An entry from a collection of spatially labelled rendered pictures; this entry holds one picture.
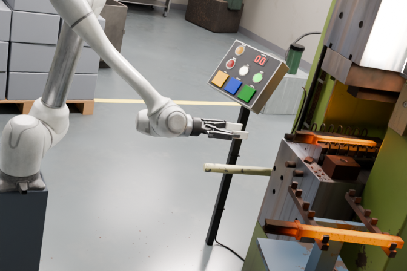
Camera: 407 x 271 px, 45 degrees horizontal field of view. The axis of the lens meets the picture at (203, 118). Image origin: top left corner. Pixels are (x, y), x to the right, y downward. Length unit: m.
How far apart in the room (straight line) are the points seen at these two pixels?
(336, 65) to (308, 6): 5.86
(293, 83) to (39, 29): 2.70
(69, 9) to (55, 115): 0.52
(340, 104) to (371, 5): 0.58
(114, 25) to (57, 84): 3.35
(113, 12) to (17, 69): 1.65
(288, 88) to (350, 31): 3.36
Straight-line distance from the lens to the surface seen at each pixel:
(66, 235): 2.88
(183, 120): 1.65
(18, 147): 2.02
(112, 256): 2.78
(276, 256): 1.76
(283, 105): 5.40
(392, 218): 1.95
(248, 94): 2.42
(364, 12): 1.98
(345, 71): 2.01
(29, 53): 4.03
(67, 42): 2.04
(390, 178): 1.96
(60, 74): 2.09
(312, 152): 2.14
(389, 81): 2.11
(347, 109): 2.39
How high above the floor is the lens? 1.73
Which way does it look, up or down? 21 degrees down
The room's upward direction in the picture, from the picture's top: 13 degrees clockwise
